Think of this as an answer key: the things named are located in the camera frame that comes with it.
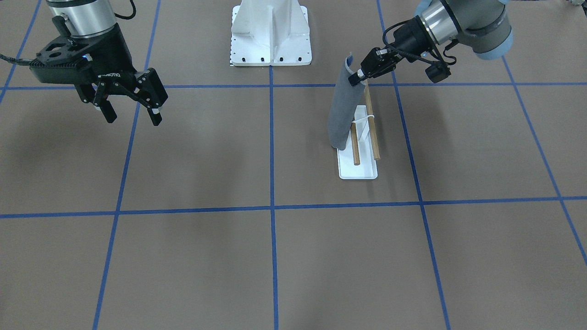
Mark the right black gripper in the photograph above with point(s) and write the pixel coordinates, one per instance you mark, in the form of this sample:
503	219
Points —
113	54

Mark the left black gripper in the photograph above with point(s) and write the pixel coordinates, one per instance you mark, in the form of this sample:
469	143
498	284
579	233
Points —
409	38

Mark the grey blue microfibre towel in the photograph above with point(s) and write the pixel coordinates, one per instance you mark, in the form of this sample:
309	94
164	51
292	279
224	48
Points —
344	102

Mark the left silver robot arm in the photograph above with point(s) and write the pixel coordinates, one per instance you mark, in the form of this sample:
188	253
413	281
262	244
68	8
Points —
482	25

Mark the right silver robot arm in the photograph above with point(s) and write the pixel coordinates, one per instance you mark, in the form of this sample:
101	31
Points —
82	19

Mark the upper wooden rack dowel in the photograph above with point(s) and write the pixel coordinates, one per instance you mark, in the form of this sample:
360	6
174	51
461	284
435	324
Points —
371	122

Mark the white central pedestal column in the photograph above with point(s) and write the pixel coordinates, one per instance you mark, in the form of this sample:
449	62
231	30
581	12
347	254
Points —
270	33

